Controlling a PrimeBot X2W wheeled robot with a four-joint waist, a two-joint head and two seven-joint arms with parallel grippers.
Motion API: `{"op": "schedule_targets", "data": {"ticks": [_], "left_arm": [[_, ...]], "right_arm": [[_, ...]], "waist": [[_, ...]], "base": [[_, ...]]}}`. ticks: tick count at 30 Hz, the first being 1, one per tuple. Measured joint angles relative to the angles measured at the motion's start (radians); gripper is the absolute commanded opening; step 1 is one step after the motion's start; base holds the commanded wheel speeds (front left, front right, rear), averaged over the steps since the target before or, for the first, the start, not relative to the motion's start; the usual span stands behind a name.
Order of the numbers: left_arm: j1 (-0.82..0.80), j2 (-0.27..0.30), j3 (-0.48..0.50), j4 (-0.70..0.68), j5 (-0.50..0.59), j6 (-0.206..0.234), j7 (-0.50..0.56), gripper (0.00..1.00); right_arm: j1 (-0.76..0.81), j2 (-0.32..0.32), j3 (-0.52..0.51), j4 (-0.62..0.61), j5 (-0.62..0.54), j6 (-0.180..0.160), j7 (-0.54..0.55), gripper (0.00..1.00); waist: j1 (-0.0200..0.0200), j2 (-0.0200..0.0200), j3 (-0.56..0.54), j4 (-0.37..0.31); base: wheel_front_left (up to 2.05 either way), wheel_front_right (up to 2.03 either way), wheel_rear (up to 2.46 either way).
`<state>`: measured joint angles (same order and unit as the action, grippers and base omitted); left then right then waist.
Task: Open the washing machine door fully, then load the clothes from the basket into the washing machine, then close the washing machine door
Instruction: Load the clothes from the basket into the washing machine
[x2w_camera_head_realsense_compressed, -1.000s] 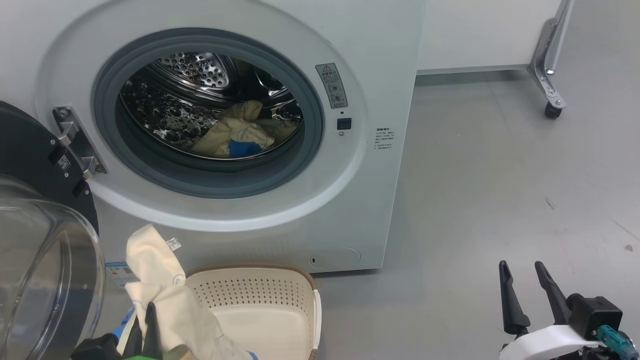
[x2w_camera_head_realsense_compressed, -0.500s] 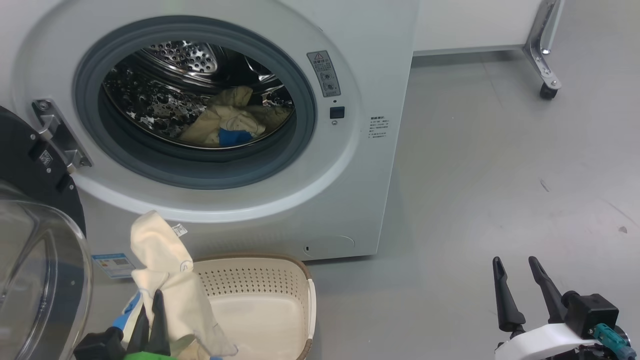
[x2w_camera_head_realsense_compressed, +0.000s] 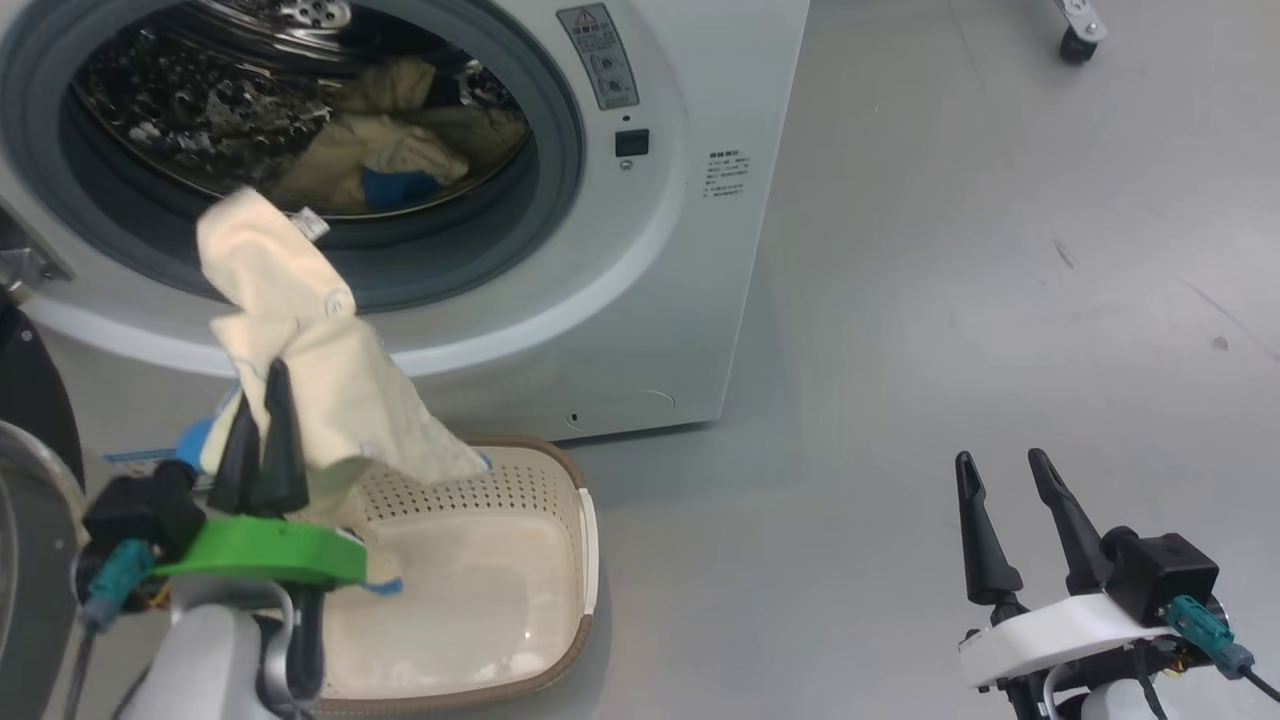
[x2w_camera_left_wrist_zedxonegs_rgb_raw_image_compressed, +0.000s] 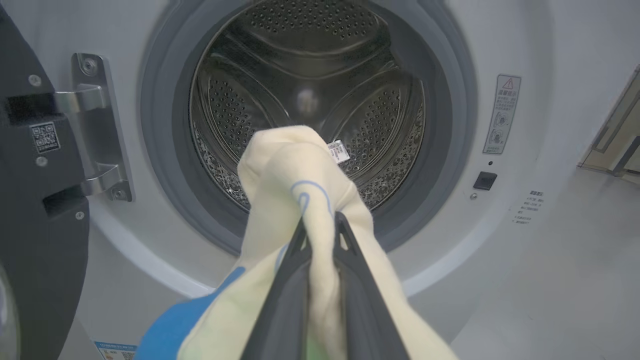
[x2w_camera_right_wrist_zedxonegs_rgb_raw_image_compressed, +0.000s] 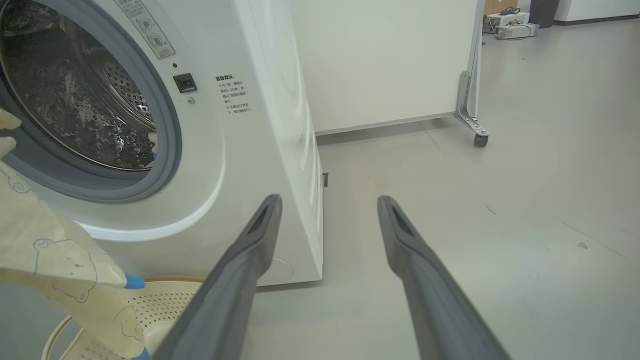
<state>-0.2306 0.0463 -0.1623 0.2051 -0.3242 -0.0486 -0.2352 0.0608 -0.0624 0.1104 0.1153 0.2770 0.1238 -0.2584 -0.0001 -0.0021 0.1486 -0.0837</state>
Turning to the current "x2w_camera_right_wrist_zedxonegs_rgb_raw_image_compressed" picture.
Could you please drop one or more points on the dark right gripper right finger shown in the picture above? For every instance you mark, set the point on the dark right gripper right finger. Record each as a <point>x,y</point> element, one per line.
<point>430,300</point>

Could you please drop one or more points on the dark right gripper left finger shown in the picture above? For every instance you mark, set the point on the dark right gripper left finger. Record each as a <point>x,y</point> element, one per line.
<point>235,280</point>

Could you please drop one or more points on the cream garment with blue trim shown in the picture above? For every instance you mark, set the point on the cream garment with blue trim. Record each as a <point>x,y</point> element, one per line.
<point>50,250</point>

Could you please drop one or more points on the cream perforated laundry basket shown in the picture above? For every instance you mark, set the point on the cream perforated laundry basket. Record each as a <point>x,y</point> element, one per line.
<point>165,305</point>

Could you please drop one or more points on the white front-load washing machine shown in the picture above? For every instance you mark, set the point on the white front-load washing machine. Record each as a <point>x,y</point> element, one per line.
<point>210,150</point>

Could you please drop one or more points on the black caster wheel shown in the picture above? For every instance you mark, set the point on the black caster wheel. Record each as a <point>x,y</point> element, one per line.
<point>481,140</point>

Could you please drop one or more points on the white rolling partition panel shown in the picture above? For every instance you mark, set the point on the white rolling partition panel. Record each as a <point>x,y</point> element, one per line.
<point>380,60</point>

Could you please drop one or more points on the white electronics boxes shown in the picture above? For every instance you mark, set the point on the white electronics boxes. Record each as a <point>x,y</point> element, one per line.
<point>510,27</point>

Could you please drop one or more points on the brown cardboard box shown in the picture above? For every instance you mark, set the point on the brown cardboard box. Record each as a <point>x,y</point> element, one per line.
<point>500,6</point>

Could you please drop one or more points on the black waste bin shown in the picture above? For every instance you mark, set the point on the black waste bin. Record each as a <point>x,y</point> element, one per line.
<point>543,12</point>

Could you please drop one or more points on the white low cabinet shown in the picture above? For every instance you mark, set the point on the white low cabinet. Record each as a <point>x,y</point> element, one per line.
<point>600,9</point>

